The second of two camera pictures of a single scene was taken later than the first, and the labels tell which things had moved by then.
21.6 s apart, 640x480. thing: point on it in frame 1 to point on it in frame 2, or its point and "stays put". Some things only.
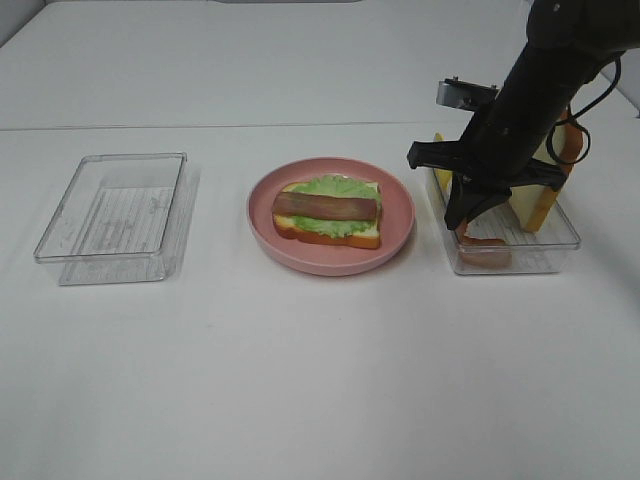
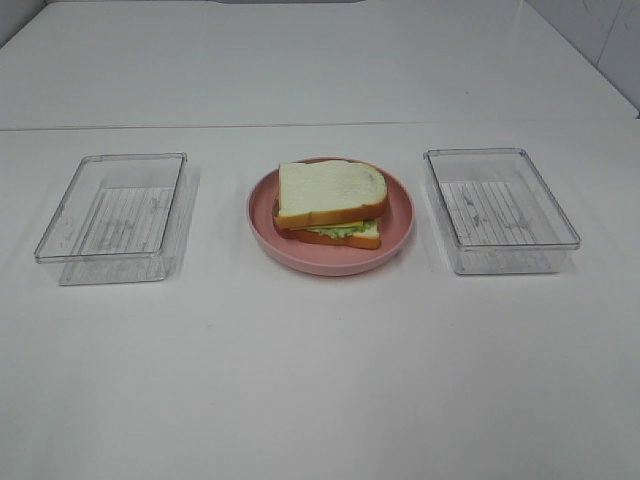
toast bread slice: x=562 y=148 to x=329 y=191
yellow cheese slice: x=444 y=176 to x=356 y=224
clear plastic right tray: x=495 y=242 stays put
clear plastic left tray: x=116 y=221 stays put
